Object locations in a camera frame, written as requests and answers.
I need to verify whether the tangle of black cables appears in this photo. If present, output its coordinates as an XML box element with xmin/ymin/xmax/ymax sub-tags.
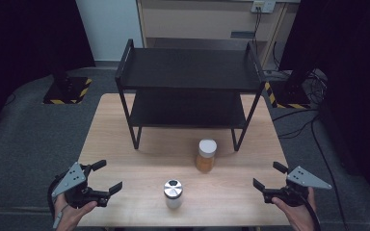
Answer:
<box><xmin>300</xmin><ymin>67</ymin><xmax>330</xmax><ymax>108</ymax></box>

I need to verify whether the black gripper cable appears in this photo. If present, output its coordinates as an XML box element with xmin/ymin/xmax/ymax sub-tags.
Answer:
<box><xmin>46</xmin><ymin>172</ymin><xmax>66</xmax><ymax>213</ymax></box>
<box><xmin>300</xmin><ymin>192</ymin><xmax>322</xmax><ymax>231</ymax></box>

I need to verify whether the dark curtain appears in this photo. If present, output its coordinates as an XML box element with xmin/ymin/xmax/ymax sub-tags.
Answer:
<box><xmin>278</xmin><ymin>0</ymin><xmax>370</xmax><ymax>206</ymax></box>
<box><xmin>0</xmin><ymin>0</ymin><xmax>96</xmax><ymax>147</ymax></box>

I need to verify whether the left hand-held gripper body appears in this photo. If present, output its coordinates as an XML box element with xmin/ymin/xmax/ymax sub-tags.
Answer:
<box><xmin>50</xmin><ymin>162</ymin><xmax>111</xmax><ymax>210</ymax></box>

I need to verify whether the black stand with striped base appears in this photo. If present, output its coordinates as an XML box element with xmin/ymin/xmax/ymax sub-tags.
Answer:
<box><xmin>264</xmin><ymin>68</ymin><xmax>313</xmax><ymax>111</ymax></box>
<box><xmin>41</xmin><ymin>64</ymin><xmax>93</xmax><ymax>106</ymax></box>

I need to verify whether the black floor cable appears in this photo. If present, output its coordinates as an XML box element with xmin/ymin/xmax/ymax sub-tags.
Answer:
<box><xmin>271</xmin><ymin>108</ymin><xmax>321</xmax><ymax>141</ymax></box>

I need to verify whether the beige wooden cabinet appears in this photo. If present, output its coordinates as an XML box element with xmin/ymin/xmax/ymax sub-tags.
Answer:
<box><xmin>136</xmin><ymin>0</ymin><xmax>302</xmax><ymax>70</ymax></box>

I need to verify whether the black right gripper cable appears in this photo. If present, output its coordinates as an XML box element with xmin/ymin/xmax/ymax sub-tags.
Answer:
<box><xmin>300</xmin><ymin>192</ymin><xmax>322</xmax><ymax>231</ymax></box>

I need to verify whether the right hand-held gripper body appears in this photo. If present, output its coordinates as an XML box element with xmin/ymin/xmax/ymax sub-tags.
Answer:
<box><xmin>262</xmin><ymin>165</ymin><xmax>333</xmax><ymax>208</ymax></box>

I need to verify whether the person's right hand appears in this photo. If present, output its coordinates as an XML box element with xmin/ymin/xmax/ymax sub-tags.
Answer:
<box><xmin>271</xmin><ymin>187</ymin><xmax>319</xmax><ymax>231</ymax></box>

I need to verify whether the black outlet cable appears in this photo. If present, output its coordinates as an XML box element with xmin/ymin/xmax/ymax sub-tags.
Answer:
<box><xmin>251</xmin><ymin>7</ymin><xmax>263</xmax><ymax>44</ymax></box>

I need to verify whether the orange spice jar white lid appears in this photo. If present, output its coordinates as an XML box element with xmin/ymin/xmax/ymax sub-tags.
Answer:
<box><xmin>195</xmin><ymin>138</ymin><xmax>219</xmax><ymax>174</ymax></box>

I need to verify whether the person's left hand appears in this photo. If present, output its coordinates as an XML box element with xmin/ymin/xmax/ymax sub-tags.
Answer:
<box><xmin>53</xmin><ymin>192</ymin><xmax>98</xmax><ymax>231</ymax></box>

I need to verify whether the white salt jar silver lid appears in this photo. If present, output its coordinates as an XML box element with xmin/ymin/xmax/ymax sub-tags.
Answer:
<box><xmin>163</xmin><ymin>178</ymin><xmax>184</xmax><ymax>211</ymax></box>

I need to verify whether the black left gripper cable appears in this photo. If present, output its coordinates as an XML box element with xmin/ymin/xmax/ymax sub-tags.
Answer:
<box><xmin>46</xmin><ymin>172</ymin><xmax>66</xmax><ymax>213</ymax></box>

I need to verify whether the grey wrist strap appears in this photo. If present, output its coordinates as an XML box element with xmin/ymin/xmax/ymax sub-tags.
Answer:
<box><xmin>52</xmin><ymin>203</ymin><xmax>69</xmax><ymax>230</ymax></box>

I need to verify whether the white wall outlet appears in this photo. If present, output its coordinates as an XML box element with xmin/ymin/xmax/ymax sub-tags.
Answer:
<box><xmin>250</xmin><ymin>0</ymin><xmax>277</xmax><ymax>14</ymax></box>

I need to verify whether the black two-tier shelf rack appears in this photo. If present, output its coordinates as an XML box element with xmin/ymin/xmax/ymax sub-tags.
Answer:
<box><xmin>114</xmin><ymin>38</ymin><xmax>267</xmax><ymax>152</ymax></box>

